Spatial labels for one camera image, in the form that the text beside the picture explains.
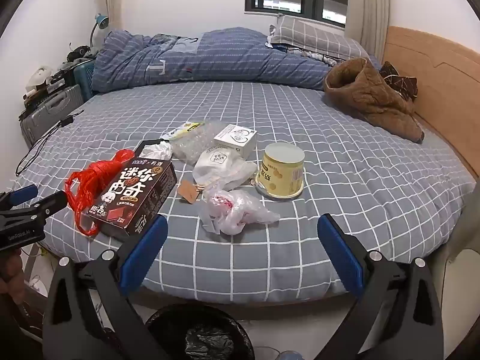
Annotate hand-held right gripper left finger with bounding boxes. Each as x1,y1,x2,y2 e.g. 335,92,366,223
42,214,173,360

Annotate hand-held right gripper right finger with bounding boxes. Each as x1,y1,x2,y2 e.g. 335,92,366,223
313,213,445,360

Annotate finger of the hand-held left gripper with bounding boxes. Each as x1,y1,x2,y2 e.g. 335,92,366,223
15,190,68,219
0,185,39,207

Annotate dark brown cookie box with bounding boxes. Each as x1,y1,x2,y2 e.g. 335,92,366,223
87,157,179,238

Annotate brown paper tag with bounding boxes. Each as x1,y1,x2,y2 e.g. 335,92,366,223
176,180,205,204

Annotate clear plastic bag red contents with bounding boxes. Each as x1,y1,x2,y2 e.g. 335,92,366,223
197,189,281,236

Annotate white tissue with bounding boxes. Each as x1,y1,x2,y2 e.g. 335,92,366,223
140,140,173,162

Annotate yellow round can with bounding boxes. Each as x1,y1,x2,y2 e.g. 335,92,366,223
255,142,305,200

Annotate white pouch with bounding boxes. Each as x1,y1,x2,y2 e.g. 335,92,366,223
192,146,259,196

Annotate bin with black liner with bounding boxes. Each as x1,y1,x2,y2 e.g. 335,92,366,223
144,304,256,360

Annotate clear bubble wrap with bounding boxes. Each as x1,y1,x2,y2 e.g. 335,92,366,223
169,118,229,166

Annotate yellow white wrapper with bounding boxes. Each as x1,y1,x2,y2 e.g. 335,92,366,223
161,121,205,143

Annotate white earphone box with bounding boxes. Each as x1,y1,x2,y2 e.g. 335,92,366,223
213,123,259,160

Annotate person's left hand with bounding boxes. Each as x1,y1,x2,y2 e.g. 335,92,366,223
0,253,27,306

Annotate grey suitcase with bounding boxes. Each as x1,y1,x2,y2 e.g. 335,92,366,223
19,84,85,149

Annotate white small appliance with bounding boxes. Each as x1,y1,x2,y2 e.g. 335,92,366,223
28,65,51,91

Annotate dark storage box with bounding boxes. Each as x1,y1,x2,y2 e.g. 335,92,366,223
47,69,76,87

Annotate teal suitcase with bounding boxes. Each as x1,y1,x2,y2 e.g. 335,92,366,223
73,59,94,100

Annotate black small device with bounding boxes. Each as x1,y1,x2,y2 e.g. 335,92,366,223
67,45,92,62

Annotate brown fleece garment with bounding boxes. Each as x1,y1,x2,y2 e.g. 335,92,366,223
323,58,426,144

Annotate dark patterned cushion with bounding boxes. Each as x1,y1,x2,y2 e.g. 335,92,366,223
379,62,419,102

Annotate blue desk lamp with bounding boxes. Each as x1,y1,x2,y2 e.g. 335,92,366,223
89,13,110,46

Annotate striped folded cloth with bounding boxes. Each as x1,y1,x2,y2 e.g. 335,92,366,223
302,49,338,67

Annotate wooden headboard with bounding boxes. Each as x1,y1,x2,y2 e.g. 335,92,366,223
382,25,480,181

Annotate blue striped duvet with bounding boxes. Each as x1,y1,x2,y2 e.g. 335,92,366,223
91,27,340,94

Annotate grey checked pillow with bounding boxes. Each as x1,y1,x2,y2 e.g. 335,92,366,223
268,14,370,61

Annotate black cable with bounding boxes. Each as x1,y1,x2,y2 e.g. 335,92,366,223
17,109,85,175

